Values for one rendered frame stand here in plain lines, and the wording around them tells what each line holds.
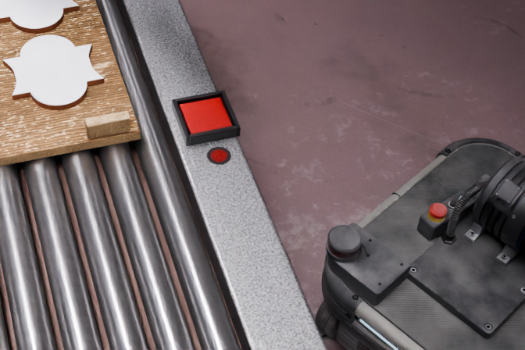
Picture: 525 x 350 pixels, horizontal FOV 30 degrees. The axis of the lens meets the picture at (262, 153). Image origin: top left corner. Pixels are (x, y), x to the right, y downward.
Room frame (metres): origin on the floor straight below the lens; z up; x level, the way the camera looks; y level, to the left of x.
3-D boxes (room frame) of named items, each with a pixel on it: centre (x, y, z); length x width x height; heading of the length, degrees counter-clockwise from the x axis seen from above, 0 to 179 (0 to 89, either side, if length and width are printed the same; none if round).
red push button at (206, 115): (0.94, 0.08, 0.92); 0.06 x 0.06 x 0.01; 22
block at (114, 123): (0.88, 0.20, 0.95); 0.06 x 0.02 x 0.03; 113
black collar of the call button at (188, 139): (0.94, 0.08, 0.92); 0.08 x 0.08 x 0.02; 22
